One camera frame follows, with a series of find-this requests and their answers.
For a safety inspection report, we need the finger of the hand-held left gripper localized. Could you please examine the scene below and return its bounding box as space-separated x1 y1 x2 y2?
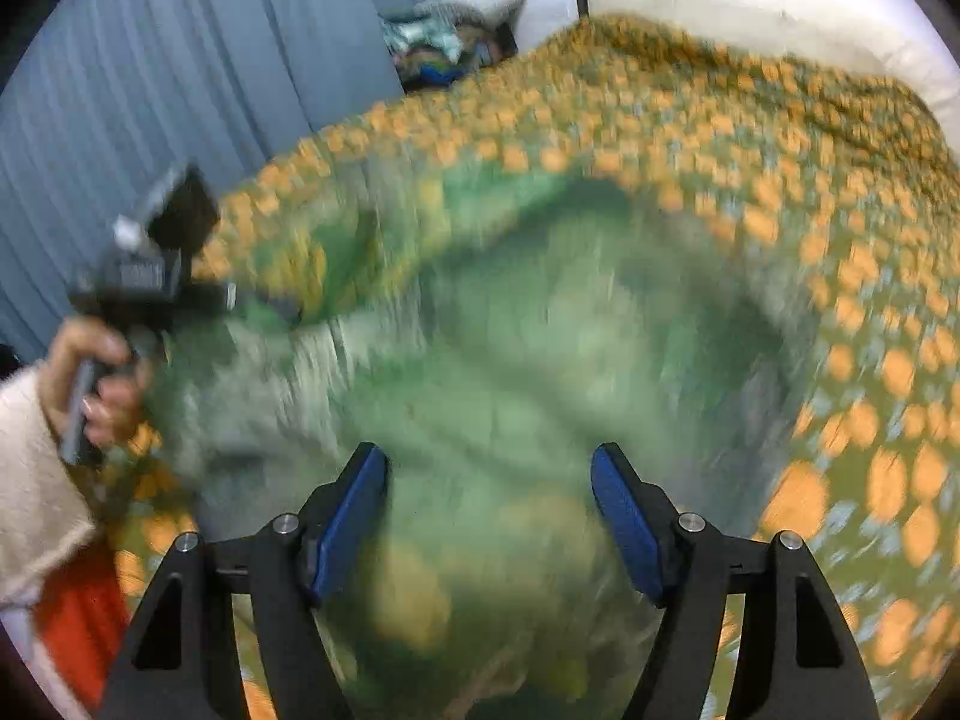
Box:
225 281 305 331

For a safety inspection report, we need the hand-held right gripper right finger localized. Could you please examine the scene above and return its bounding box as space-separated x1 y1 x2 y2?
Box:
590 442 880 720

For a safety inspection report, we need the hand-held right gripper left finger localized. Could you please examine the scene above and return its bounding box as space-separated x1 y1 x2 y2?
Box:
94 442 391 720

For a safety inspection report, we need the green printed cloth garment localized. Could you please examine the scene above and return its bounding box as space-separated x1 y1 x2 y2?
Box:
142 165 818 720

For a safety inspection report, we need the person's left forearm cream sleeve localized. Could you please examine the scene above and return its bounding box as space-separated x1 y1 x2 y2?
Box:
0 364 98 605

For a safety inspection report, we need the pile of mixed clothes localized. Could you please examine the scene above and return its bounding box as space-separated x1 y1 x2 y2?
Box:
379 0 530 95

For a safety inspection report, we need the person's left hand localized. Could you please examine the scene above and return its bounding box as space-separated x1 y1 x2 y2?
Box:
37 315 151 451

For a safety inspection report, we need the blue grey curtain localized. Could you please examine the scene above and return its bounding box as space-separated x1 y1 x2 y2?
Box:
0 0 470 365

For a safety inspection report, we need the person's orange red clothing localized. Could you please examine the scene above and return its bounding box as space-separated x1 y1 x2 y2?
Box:
30 540 132 695

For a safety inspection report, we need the olive orange pumpkin print bedspread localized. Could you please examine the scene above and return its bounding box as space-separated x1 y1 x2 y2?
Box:
97 11 960 720

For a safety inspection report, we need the white padded bed cushion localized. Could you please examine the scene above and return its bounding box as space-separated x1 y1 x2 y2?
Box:
587 0 960 143

